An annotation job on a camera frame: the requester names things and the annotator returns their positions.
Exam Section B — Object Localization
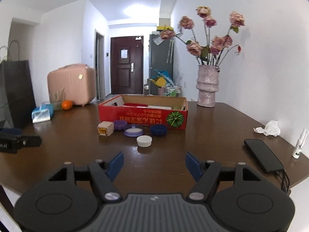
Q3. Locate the dark brown entrance door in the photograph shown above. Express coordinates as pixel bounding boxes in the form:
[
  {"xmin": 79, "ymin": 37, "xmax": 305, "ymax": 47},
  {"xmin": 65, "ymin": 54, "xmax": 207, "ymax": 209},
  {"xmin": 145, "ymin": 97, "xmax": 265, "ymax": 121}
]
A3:
[{"xmin": 110, "ymin": 36, "xmax": 143, "ymax": 94}]

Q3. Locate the grey refrigerator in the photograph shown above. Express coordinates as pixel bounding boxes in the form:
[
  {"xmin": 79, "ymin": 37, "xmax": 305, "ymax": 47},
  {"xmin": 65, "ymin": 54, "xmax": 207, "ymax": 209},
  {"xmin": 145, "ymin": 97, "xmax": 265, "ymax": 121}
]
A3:
[{"xmin": 149, "ymin": 32, "xmax": 174, "ymax": 81}]

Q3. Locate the pink glitter vase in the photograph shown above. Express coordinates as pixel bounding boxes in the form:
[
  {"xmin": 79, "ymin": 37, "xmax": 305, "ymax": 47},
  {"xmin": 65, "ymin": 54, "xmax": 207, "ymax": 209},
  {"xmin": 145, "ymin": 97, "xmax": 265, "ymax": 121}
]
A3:
[{"xmin": 196, "ymin": 65, "xmax": 219, "ymax": 108}]

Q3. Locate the black smartphone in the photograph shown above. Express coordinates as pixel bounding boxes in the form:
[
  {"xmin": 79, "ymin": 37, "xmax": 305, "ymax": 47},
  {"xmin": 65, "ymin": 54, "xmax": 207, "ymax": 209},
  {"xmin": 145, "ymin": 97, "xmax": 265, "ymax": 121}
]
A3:
[{"xmin": 244, "ymin": 139, "xmax": 284, "ymax": 174}]

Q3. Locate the lavender wide jar lid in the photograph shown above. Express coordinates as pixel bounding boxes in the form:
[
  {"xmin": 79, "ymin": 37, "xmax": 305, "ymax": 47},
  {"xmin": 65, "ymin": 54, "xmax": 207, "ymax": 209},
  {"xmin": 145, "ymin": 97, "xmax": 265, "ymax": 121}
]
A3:
[{"xmin": 124, "ymin": 124, "xmax": 144, "ymax": 137}]

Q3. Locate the orange tangerine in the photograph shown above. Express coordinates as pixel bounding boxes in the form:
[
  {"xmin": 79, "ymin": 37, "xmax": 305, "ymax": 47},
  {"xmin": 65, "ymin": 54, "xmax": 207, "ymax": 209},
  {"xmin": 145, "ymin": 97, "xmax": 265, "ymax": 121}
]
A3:
[{"xmin": 61, "ymin": 100, "xmax": 73, "ymax": 111}]

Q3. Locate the small white spray bottle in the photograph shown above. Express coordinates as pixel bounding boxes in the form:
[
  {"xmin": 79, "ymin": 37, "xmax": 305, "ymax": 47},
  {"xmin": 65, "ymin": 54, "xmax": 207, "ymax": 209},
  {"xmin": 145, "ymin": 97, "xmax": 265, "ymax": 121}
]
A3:
[{"xmin": 292, "ymin": 129, "xmax": 308, "ymax": 159}]

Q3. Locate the white ribbed bottle cap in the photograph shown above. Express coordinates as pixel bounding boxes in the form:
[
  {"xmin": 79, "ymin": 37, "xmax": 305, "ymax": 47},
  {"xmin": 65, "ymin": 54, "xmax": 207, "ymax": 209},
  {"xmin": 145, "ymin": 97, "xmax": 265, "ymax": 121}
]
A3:
[{"xmin": 136, "ymin": 135, "xmax": 152, "ymax": 148}]

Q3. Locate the white red lint brush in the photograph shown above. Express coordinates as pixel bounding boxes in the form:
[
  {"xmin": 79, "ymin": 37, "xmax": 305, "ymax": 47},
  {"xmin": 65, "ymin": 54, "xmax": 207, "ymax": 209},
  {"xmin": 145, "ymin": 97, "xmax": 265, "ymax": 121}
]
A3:
[{"xmin": 123, "ymin": 103, "xmax": 172, "ymax": 110}]

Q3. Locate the blue tissue pack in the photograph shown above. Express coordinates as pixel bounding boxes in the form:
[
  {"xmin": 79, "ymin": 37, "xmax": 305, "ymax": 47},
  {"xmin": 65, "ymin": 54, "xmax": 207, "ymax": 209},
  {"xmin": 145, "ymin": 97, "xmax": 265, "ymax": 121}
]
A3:
[{"xmin": 31, "ymin": 102, "xmax": 54, "ymax": 124}]

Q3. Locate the pink hard-shell suitcase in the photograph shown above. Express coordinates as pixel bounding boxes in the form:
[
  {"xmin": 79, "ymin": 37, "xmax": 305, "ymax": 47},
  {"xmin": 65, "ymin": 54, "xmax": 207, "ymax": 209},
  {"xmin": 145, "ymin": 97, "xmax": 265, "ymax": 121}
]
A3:
[{"xmin": 47, "ymin": 64, "xmax": 96, "ymax": 105}]

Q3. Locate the purple ribbed cap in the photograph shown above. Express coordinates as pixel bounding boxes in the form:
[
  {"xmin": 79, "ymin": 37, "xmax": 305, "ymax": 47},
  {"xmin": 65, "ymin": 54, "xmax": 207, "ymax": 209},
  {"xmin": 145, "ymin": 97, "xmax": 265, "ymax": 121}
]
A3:
[{"xmin": 113, "ymin": 120, "xmax": 128, "ymax": 131}]

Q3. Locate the red cardboard pumpkin box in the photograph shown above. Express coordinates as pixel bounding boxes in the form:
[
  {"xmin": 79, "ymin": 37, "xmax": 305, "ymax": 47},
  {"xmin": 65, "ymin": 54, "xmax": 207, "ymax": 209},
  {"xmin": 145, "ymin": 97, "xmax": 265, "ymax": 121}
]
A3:
[{"xmin": 98, "ymin": 94, "xmax": 188, "ymax": 130}]

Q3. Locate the dried pink rose bouquet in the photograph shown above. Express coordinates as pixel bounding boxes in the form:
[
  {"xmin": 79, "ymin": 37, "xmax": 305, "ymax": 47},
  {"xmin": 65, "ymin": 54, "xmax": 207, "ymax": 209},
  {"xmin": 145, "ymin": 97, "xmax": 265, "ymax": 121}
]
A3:
[{"xmin": 160, "ymin": 6, "xmax": 245, "ymax": 68}]

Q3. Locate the crumpled white tissue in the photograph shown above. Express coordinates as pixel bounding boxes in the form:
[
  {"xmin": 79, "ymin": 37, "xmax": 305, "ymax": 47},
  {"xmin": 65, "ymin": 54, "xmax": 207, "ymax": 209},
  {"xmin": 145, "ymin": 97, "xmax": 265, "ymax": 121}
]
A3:
[{"xmin": 254, "ymin": 120, "xmax": 281, "ymax": 137}]

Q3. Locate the dark blue ribbed cap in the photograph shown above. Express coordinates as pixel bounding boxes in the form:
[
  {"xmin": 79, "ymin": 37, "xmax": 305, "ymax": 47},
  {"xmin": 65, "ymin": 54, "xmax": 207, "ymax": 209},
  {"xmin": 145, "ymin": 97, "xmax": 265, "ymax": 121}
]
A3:
[{"xmin": 150, "ymin": 124, "xmax": 167, "ymax": 137}]

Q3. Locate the black charging cable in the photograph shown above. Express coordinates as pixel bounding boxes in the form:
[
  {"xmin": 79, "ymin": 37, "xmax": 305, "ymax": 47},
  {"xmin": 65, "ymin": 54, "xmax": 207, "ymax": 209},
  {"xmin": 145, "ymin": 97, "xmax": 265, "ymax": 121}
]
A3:
[{"xmin": 275, "ymin": 169, "xmax": 291, "ymax": 194}]

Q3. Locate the black paper shopping bag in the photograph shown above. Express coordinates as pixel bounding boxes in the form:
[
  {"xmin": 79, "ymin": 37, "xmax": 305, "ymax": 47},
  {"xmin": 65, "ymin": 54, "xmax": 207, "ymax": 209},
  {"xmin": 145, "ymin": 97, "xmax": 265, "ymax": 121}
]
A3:
[{"xmin": 1, "ymin": 46, "xmax": 36, "ymax": 128}]

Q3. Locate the yellow box on refrigerator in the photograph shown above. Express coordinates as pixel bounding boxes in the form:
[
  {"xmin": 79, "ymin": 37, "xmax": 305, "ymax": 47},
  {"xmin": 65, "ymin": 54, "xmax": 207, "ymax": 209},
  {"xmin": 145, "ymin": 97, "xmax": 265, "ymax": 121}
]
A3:
[{"xmin": 157, "ymin": 25, "xmax": 173, "ymax": 32}]

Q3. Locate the small beige wooden box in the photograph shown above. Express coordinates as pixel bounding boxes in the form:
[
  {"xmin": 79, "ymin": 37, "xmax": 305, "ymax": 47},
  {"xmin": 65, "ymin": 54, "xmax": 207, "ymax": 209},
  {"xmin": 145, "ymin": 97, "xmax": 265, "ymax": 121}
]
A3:
[{"xmin": 97, "ymin": 121, "xmax": 114, "ymax": 137}]

